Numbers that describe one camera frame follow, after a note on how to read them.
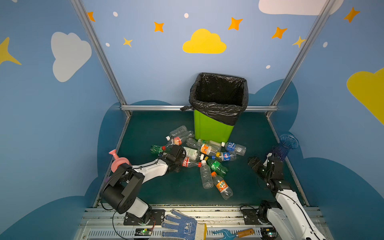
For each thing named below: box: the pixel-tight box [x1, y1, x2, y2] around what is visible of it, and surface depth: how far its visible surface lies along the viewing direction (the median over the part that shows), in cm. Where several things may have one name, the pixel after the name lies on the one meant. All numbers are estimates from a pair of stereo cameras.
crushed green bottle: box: [150, 144, 167, 154], surface depth 97 cm
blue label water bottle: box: [225, 141, 247, 156], surface depth 98 cm
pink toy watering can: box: [108, 149, 132, 173], surface depth 85 cm
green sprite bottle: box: [204, 156, 229, 176], surface depth 90 cm
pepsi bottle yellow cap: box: [215, 151, 237, 162], surface depth 95 cm
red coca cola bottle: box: [181, 157, 202, 168], surface depth 92 cm
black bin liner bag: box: [180, 72, 249, 126], surface depth 85 cm
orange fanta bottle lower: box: [211, 171, 234, 200], surface depth 82 cm
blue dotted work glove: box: [161, 208, 208, 240], surface depth 73 cm
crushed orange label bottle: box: [200, 140, 222, 155], surface depth 97 cm
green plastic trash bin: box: [193, 109, 235, 143], surface depth 92 cm
